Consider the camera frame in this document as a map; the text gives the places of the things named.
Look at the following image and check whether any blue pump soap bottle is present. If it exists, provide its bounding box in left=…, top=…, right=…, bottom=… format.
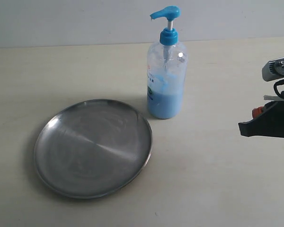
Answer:
left=147, top=6, right=188, bottom=119

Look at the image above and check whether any round stainless steel plate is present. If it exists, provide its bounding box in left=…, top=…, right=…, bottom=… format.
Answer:
left=34, top=99, right=152, bottom=199

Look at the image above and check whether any black camera cable right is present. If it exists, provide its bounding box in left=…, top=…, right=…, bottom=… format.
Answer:
left=272, top=77, right=284, bottom=100

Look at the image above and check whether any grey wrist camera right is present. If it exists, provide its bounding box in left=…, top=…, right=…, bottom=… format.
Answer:
left=262, top=57, right=284, bottom=82

